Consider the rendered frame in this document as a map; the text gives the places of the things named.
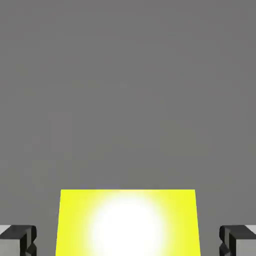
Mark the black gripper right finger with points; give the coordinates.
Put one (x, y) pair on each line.
(240, 238)

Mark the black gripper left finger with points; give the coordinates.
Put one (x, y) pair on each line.
(16, 238)

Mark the large yellow box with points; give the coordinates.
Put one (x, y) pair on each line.
(128, 222)

